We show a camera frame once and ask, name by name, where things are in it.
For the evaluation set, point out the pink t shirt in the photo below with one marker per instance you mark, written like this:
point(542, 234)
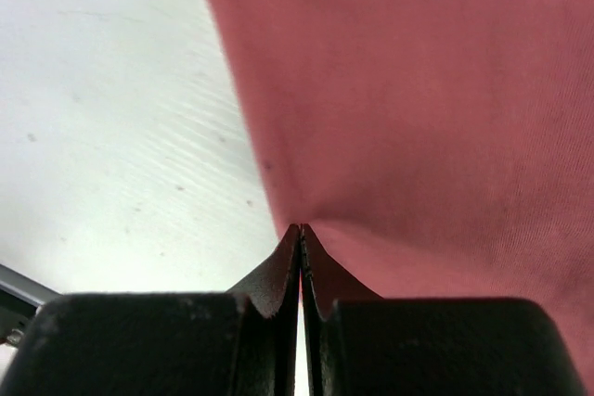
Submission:
point(437, 147)

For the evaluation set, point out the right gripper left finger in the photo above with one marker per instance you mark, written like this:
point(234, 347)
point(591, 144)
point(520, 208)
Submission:
point(238, 342)

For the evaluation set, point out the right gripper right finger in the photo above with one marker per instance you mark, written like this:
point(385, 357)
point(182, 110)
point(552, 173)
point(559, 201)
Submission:
point(359, 343)

